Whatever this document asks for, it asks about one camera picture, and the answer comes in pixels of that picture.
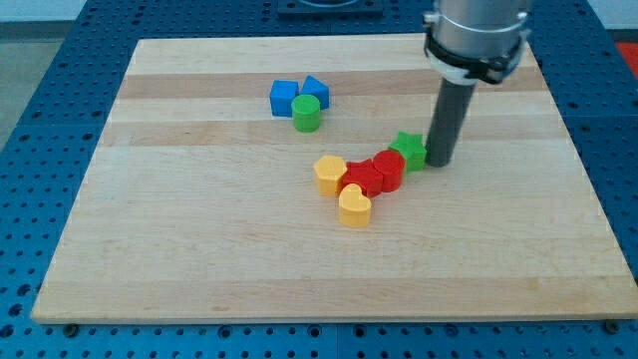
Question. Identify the red cylinder block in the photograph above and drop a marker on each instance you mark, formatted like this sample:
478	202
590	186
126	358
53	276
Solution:
391	165

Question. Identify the blue cube block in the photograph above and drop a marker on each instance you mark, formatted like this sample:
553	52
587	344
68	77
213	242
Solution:
281	96

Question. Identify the red star block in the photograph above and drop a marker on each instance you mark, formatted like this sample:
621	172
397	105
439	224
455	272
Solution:
365	176

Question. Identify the yellow hexagon block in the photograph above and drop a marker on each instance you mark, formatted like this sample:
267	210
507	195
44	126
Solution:
328	174

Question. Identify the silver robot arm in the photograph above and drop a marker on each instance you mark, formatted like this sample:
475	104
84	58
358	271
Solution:
467	42

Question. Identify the yellow heart block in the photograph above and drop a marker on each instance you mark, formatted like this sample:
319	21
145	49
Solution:
354	208

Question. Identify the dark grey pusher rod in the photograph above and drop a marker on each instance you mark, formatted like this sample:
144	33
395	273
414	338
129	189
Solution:
448	118

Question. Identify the green cylinder block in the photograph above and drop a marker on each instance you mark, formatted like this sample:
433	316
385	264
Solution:
306	113

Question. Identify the wooden board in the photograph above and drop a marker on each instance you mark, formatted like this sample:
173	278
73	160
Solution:
199	205

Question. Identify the blue triangle block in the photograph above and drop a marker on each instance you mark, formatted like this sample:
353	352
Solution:
313	86

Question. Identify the green star block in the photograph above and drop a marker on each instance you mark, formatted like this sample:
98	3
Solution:
412	149

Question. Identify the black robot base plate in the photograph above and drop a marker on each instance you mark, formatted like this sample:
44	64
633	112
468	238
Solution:
296	8

